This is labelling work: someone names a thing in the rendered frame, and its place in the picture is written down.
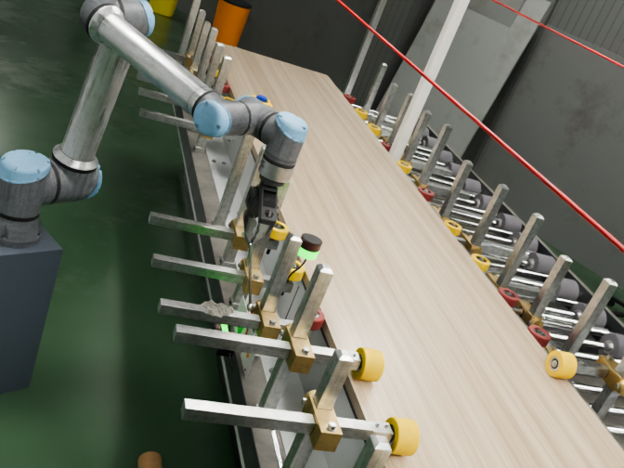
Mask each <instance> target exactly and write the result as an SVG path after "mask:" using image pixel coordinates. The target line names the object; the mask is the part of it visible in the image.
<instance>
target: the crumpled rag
mask: <svg viewBox="0 0 624 468"><path fill-rule="evenodd" d="M201 306H202V307H204V308H206V310H205V311H204V313H206V314H209V315H212V316H218V317H220V318H222V316H224V315H225V316H228V315H230V314H233V310H234V309H233V307H232V306H231V305H225V304H223V303H219V304H217V303H215V302H214V301H212V300H210V301H208V302H206V301H205V302H204V303H202V304H201Z"/></svg>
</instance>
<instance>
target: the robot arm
mask: <svg viewBox="0 0 624 468"><path fill-rule="evenodd" d="M80 22H81V25H82V28H83V30H84V32H85V33H86V34H87V35H88V36H89V37H90V38H91V39H92V40H93V41H95V42H96V43H97V47H96V50H95V53H94V56H93V58H92V60H91V63H90V66H89V69H88V72H87V74H86V77H85V79H84V84H83V86H82V89H81V92H80V95H79V97H78V100H77V102H76V105H75V108H74V111H73V114H72V116H71V120H70V123H69V126H68V128H67V131H66V134H65V137H64V139H63V141H62V143H61V144H57V145H56V146H55V147H54V148H53V151H52V153H51V157H50V158H49V159H47V157H46V156H45V155H43V154H41V153H35V151H31V150H26V149H17V150H15V151H13V150H12V151H10V152H7V153H6V154H4V155H3V157H2V158H1V160H0V245H1V246H5V247H10V248H26V247H31V246H34V245H35V244H37V243H38V242H39V241H40V239H41V236H42V228H41V223H40V218H39V215H40V211H41V207H42V205H47V204H54V203H61V202H75V201H82V200H85V199H89V198H92V197H93V196H95V195H96V194H97V193H98V190H99V189H100V186H101V183H102V172H101V171H100V170H99V168H100V166H99V164H98V159H97V157H96V156H95V155H96V153H97V150H98V146H99V143H100V141H101V138H102V136H103V134H104V131H105V129H106V126H107V123H108V121H109V118H110V117H111V113H112V110H113V107H114V105H115V102H116V100H117V97H118V95H119V93H120V90H121V88H122V85H123V82H124V78H125V76H126V74H127V71H128V69H129V66H130V65H132V66H133V67H134V68H135V69H136V70H138V71H139V72H140V73H141V74H143V75H144V76H145V77H146V78H147V79H149V80H150V81H151V82H152V83H153V84H154V85H156V86H157V87H158V88H159V89H161V90H162V91H163V92H164V94H166V95H167V96H168V97H169V98H171V99H172V100H173V101H174V102H175V103H177V104H178V105H179V106H180V107H181V108H183V109H184V110H185V111H186V112H188V113H189V114H190V115H191V116H192V118H193V120H194V123H195V125H196V128H197V129H198V131H199V132H200V133H202V134H203V135H205V136H207V137H227V136H247V135H251V136H253V137H255V138H257V139H258V140H260V141H261V142H263V143H264V144H266V148H265V151H264V154H263V158H262V160H259V162H260V165H259V168H258V171H259V173H260V175H259V178H260V179H261V180H260V183H259V184H258V185H259V186H258V185H257V186H250V189H249V191H248V194H247V197H246V200H245V203H246V207H247V209H246V210H245V211H244V214H243V224H244V238H245V241H246V243H247V245H249V242H251V243H252V245H254V244H256V243H257V242H258V241H260V240H261V239H262V238H263V237H264V236H265V235H266V234H267V233H268V232H269V231H270V230H271V229H272V228H273V227H274V226H275V224H276V223H277V217H278V215H279V213H278V212H277V209H279V206H278V201H279V200H278V188H277V187H283V186H284V184H285V183H287V182H289V181H290V179H291V177H292V174H293V170H294V167H295V165H296V162H297V159H298V157H299V154H300V152H301V149H302V147H303V145H304V142H305V141H306V135H307V132H308V126H307V124H306V122H305V121H304V120H303V119H301V118H300V117H298V116H295V115H294V114H292V113H290V112H287V111H281V112H277V111H275V110H273V109H272V108H270V107H268V105H266V104H265V103H263V102H261V100H259V99H258V98H256V97H252V96H249V95H245V96H241V97H238V98H237V99H236V100H226V99H224V98H223V97H221V96H220V95H219V94H218V93H216V92H215V91H214V90H212V89H211V88H210V87H208V86H207V85H206V84H204V83H203V82H202V81H201V80H199V79H198V78H197V77H196V76H194V75H193V74H192V73H191V72H189V71H188V70H187V69H185V68H184V67H183V66H182V65H180V64H179V63H178V62H177V61H175V60H174V59H173V58H171V57H170V56H169V55H168V54H166V53H165V52H164V51H163V50H161V49H160V48H159V47H158V46H156V45H155V44H154V43H152V42H151V40H150V39H149V38H147V37H148V36H150V35H151V34H152V32H153V29H154V24H155V18H154V15H153V10H152V8H151V6H150V4H149V3H148V2H147V1H146V0H85V1H84V3H83V5H82V7H81V10H80ZM249 193H250V194H249ZM248 196H249V197H248ZM256 217H258V224H257V221H256V219H255V218H256ZM256 225H257V228H256V231H255V235H254V237H253V238H252V239H251V237H252V235H253V230H254V228H255V227H256Z"/></svg>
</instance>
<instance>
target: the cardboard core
mask: <svg viewBox="0 0 624 468"><path fill-rule="evenodd" d="M137 462H138V468H163V465H162V457H161V455H160V454H159V453H157V452H154V451H148V452H145V453H143V454H142V455H140V456H139V458H138V461H137Z"/></svg>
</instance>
